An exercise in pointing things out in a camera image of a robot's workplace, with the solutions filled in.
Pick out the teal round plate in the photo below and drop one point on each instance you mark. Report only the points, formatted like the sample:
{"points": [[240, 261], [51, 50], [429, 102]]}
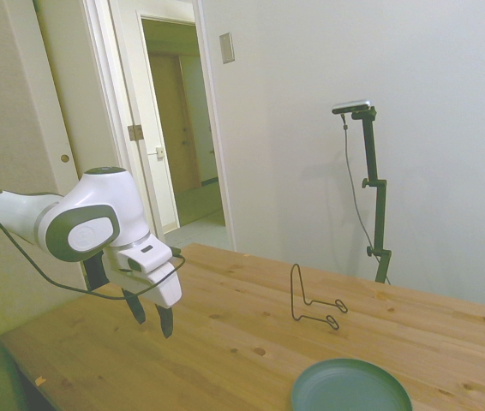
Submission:
{"points": [[349, 387]]}

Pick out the beige wall switch plate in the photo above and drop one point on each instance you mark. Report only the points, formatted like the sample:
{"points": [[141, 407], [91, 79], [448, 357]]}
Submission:
{"points": [[226, 48]]}

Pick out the white door latch plate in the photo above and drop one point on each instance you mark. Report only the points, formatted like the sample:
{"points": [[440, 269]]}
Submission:
{"points": [[159, 152]]}

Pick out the beige closet door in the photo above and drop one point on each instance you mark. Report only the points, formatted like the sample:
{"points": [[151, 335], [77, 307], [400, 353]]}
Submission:
{"points": [[75, 85]]}

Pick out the round closet door pull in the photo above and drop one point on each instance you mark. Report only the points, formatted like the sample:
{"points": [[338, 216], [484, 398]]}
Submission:
{"points": [[65, 158]]}

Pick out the silver exterior camera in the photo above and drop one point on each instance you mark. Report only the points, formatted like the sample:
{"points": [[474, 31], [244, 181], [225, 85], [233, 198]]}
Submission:
{"points": [[351, 106]]}

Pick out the wooden hallway door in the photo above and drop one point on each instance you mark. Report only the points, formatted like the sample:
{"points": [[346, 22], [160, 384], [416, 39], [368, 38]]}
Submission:
{"points": [[174, 128]]}

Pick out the white door frame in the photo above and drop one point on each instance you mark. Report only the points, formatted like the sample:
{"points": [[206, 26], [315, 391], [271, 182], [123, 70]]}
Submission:
{"points": [[208, 85]]}

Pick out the black camera stand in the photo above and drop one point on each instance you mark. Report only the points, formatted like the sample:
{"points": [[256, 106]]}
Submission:
{"points": [[380, 214]]}

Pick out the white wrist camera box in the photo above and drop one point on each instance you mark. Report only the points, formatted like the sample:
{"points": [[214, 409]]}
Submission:
{"points": [[148, 256]]}

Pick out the metal door hinge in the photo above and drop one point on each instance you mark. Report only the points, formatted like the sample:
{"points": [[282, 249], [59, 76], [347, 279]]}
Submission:
{"points": [[135, 132]]}

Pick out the camera on black stand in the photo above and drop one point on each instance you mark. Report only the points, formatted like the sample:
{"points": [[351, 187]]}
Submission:
{"points": [[347, 145]]}

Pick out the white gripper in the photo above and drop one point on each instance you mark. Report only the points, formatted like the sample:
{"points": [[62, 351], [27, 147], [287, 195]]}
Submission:
{"points": [[163, 289]]}

